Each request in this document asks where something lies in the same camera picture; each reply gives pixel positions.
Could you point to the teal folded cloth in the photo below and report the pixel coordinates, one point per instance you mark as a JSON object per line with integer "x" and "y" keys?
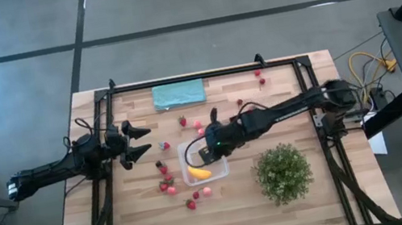
{"x": 179, "y": 95}

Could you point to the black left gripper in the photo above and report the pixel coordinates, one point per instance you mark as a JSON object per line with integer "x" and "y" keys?
{"x": 116, "y": 145}

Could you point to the pink toy peach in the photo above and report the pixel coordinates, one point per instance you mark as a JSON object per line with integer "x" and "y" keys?
{"x": 201, "y": 132}
{"x": 172, "y": 191}
{"x": 207, "y": 191}
{"x": 197, "y": 124}

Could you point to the clear plastic tupperware container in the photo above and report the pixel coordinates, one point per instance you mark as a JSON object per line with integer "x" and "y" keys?
{"x": 219, "y": 171}

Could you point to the green plant in black pot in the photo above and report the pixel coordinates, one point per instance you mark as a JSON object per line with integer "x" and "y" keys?
{"x": 283, "y": 174}

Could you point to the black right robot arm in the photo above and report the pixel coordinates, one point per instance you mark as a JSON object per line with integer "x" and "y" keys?
{"x": 298, "y": 104}

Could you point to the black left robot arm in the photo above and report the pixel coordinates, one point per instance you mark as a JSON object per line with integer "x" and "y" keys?
{"x": 43, "y": 173}

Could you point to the grey metal mounting bracket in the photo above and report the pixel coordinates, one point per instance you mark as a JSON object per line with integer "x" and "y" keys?
{"x": 319, "y": 120}

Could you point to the red toy strawberry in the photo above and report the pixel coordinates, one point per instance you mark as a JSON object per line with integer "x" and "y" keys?
{"x": 190, "y": 205}
{"x": 163, "y": 170}
{"x": 183, "y": 122}
{"x": 163, "y": 186}
{"x": 166, "y": 146}

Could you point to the white box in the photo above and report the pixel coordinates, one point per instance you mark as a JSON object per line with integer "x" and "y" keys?
{"x": 377, "y": 142}

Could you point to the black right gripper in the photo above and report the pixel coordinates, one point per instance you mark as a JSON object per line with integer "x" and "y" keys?
{"x": 225, "y": 137}

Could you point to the black aluminium table frame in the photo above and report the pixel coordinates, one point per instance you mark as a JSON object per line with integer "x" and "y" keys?
{"x": 199, "y": 76}

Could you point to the yellow toy banana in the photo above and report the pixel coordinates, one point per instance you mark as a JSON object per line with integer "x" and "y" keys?
{"x": 200, "y": 174}

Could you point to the black desk beam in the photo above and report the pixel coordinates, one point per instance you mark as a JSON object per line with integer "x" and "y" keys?
{"x": 390, "y": 115}

